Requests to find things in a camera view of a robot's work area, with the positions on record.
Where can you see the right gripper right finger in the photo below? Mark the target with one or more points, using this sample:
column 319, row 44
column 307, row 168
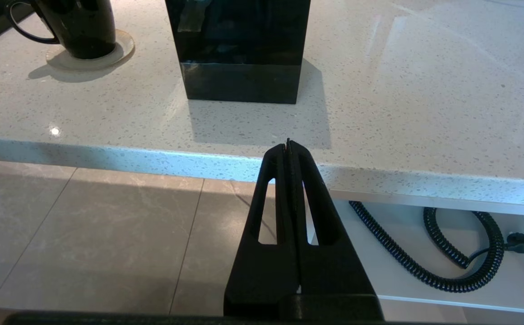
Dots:
column 334, row 271

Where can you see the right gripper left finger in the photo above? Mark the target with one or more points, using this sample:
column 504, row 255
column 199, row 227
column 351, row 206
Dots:
column 262, row 271

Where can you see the white base panel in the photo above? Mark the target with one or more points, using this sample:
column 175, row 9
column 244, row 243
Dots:
column 424, row 303

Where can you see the black tissue box white lid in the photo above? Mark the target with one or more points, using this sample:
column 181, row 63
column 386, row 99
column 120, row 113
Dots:
column 243, row 67

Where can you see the round clear coaster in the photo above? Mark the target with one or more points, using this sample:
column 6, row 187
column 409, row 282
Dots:
column 121, row 52

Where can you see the black mug white inside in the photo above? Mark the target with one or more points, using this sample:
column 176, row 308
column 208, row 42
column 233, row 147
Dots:
column 85, row 29

